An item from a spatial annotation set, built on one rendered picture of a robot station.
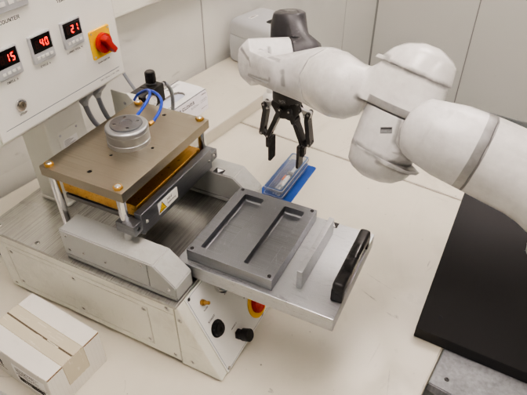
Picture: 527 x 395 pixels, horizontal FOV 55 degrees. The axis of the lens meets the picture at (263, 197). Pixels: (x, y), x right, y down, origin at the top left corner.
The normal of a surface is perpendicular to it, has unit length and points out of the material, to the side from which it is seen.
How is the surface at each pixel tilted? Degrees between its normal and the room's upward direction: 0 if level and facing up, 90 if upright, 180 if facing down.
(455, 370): 0
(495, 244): 43
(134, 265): 90
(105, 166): 0
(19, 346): 2
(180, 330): 90
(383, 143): 62
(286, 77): 83
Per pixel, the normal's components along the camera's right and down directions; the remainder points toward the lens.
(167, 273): 0.58, -0.41
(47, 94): 0.90, 0.28
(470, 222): -0.34, -0.20
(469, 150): -0.25, 0.00
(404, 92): -0.48, 0.04
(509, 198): -0.49, 0.61
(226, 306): 0.81, -0.08
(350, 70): 0.15, -0.22
